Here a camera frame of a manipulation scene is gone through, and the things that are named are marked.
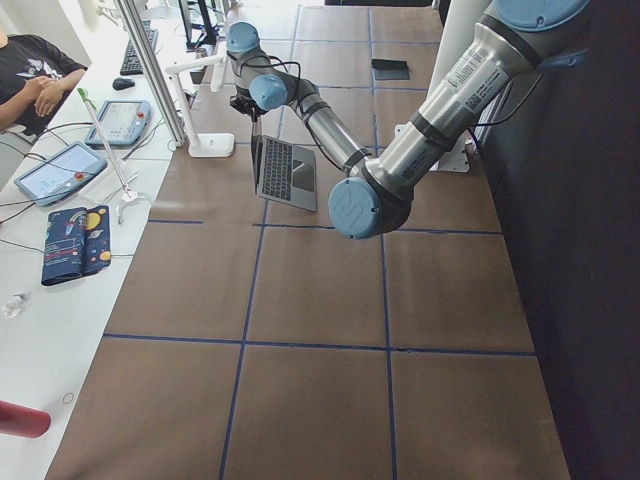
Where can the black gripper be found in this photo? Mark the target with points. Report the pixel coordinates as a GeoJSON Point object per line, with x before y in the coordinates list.
{"type": "Point", "coordinates": [254, 116]}

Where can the grey laptop computer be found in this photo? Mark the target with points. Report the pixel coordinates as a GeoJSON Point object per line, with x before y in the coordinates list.
{"type": "Point", "coordinates": [283, 172]}

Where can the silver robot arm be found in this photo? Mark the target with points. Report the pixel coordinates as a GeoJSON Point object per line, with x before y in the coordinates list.
{"type": "Point", "coordinates": [384, 95]}

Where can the white desk lamp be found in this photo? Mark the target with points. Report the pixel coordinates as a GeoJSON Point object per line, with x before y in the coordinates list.
{"type": "Point", "coordinates": [202, 142]}

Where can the black computer mouse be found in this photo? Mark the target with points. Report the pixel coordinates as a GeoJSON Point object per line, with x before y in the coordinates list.
{"type": "Point", "coordinates": [121, 83]}

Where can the black mouse pad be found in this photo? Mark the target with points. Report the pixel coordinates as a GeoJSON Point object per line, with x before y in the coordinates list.
{"type": "Point", "coordinates": [388, 69]}

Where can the blue teach pendant far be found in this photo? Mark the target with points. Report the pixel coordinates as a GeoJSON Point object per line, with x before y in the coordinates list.
{"type": "Point", "coordinates": [123, 121]}

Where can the blue teach pendant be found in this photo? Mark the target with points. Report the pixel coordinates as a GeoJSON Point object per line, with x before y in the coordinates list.
{"type": "Point", "coordinates": [61, 175]}
{"type": "Point", "coordinates": [123, 121]}

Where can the blue teach pendant near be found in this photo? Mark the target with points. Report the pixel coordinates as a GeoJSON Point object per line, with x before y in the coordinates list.
{"type": "Point", "coordinates": [61, 175]}

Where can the seated person in black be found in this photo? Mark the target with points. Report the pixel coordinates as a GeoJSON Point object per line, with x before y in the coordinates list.
{"type": "Point", "coordinates": [36, 79]}

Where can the dark blue space pouch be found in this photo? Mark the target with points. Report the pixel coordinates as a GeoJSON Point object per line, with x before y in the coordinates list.
{"type": "Point", "coordinates": [77, 244]}

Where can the red bottle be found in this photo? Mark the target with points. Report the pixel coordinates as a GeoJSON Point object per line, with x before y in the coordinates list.
{"type": "Point", "coordinates": [18, 420]}

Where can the aluminium frame post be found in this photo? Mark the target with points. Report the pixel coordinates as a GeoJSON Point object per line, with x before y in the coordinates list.
{"type": "Point", "coordinates": [152, 70]}

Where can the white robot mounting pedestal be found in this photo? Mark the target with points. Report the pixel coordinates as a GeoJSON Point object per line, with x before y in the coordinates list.
{"type": "Point", "coordinates": [424, 143]}

